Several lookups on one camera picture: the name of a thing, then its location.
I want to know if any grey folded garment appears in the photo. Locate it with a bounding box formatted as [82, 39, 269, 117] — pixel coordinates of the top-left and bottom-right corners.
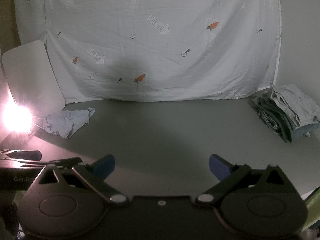
[270, 84, 320, 128]

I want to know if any pile of folded grey clothes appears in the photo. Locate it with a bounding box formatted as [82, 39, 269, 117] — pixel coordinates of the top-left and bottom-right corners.
[252, 91, 315, 143]

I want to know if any light green object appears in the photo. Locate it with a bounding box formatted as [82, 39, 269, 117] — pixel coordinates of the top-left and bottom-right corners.
[302, 186, 320, 232]

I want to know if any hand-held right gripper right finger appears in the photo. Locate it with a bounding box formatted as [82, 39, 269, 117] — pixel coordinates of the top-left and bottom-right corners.
[191, 154, 298, 207]

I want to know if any checked garment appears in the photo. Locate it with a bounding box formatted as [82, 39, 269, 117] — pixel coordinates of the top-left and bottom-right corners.
[257, 109, 282, 132]

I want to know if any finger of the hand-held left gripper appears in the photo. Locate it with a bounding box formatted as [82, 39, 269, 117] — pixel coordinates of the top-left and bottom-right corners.
[19, 157, 83, 167]
[0, 150, 42, 161]

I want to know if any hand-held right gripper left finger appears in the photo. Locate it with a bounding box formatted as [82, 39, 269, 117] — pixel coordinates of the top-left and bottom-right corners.
[27, 154, 129, 206]

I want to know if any light blue garment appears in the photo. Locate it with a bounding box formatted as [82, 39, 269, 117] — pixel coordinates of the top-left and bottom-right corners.
[41, 107, 96, 139]

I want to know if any white printed bed sheet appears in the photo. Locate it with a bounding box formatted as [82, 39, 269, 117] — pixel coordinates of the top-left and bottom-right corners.
[14, 0, 283, 103]

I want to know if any white rounded panel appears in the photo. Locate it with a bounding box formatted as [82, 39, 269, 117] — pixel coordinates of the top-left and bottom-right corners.
[1, 39, 67, 137]

